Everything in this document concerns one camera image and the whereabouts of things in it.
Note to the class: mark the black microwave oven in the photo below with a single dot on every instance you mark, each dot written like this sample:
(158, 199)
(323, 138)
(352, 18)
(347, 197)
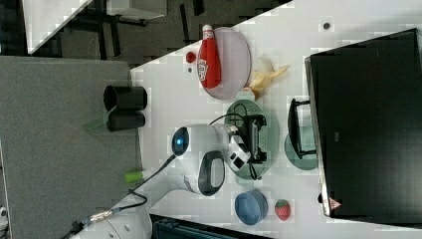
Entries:
(365, 102)

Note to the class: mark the blue bowl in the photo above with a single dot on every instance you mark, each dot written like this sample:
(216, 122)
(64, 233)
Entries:
(251, 207)

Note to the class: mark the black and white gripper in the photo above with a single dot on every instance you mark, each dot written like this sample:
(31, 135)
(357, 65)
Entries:
(248, 143)

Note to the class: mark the red ketchup bottle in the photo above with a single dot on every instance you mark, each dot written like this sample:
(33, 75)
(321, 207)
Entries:
(208, 67)

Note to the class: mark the white background table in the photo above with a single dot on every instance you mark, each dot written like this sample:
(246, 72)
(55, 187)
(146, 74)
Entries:
(44, 18)

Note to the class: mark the black cylinder upper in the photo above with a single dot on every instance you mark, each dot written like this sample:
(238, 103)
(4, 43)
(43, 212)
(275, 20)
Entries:
(125, 98)

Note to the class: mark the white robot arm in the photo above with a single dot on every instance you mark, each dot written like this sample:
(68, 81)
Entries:
(200, 155)

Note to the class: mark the red toy strawberry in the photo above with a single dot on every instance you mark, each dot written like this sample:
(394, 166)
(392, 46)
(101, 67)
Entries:
(283, 209)

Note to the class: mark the peeled toy banana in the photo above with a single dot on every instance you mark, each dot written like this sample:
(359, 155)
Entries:
(264, 75)

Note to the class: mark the small red round piece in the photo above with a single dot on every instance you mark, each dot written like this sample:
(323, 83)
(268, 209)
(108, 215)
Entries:
(190, 57)

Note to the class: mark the green plastic strainer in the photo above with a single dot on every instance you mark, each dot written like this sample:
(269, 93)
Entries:
(246, 104)

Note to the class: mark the grey round plate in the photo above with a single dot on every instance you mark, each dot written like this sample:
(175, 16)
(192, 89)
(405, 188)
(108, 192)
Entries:
(235, 61)

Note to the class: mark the green marker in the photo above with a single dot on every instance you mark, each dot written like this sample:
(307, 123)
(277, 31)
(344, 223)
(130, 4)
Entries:
(134, 176)

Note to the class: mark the black cylinder lower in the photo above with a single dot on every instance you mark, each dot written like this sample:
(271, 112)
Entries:
(125, 120)

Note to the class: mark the grey partition panel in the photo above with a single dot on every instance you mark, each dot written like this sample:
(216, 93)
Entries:
(56, 171)

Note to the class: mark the black cylinder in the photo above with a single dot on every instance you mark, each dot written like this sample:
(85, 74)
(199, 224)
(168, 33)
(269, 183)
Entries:
(125, 98)
(125, 120)

